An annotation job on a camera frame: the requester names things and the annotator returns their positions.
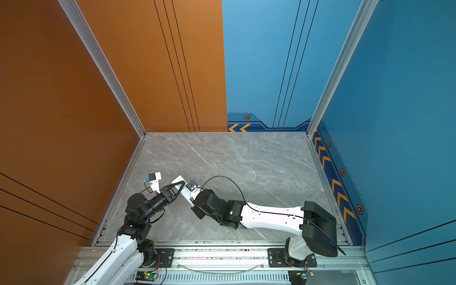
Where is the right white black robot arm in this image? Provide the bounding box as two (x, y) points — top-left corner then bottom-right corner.
(187, 186), (342, 267)

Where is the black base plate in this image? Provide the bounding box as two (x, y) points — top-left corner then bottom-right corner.
(267, 248), (318, 268)
(141, 248), (175, 269)

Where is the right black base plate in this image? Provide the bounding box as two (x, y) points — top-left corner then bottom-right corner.
(267, 248), (318, 268)

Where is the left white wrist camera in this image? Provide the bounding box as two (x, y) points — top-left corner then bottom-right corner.
(144, 172), (162, 194)

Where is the aluminium corner post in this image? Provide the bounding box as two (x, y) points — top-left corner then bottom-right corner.
(58, 0), (146, 139)
(306, 0), (379, 139)

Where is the right circuit board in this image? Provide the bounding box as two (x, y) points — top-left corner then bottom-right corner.
(288, 270), (315, 285)

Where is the circuit board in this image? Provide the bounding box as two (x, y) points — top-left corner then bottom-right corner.
(134, 271), (159, 283)
(288, 270), (315, 285)

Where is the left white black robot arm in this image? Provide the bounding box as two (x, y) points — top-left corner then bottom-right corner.
(76, 180), (185, 285)

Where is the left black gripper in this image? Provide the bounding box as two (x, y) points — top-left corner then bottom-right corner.
(142, 182), (184, 225)

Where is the left aluminium corner post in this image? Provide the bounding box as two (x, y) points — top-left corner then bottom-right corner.
(58, 0), (146, 139)

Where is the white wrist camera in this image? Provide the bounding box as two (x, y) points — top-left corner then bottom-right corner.
(144, 172), (162, 194)
(186, 180), (202, 200)

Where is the white remote control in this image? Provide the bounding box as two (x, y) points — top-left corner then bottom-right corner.
(172, 175), (198, 208)

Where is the right aluminium corner post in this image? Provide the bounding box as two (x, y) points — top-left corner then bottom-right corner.
(306, 0), (379, 139)

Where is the thin grey cable loop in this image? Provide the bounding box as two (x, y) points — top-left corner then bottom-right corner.
(176, 262), (265, 275)

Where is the aluminium front rail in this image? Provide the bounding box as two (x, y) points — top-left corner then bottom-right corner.
(66, 242), (375, 285)

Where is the left circuit board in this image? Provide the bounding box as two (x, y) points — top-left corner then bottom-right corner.
(134, 271), (159, 283)

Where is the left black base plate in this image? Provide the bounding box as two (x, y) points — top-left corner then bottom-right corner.
(141, 248), (175, 269)

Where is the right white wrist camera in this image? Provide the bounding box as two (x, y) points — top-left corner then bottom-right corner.
(186, 180), (202, 200)

